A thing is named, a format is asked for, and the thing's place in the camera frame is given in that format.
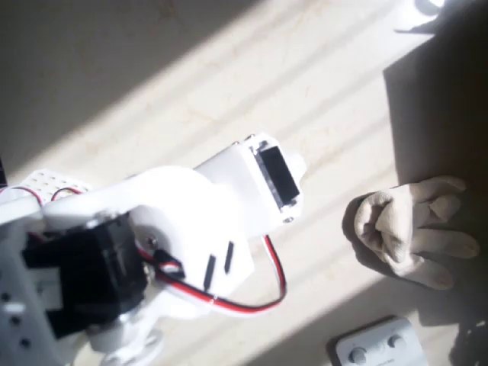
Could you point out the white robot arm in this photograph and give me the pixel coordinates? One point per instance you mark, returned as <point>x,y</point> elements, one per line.
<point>171,198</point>

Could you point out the white device with knobs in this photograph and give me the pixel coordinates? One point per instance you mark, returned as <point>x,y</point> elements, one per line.
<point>381,347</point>

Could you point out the white plastic object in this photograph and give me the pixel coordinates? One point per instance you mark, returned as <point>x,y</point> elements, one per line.
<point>429,5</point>

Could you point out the white perforated base plate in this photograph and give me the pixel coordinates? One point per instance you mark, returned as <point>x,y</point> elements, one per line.
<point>49,181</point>

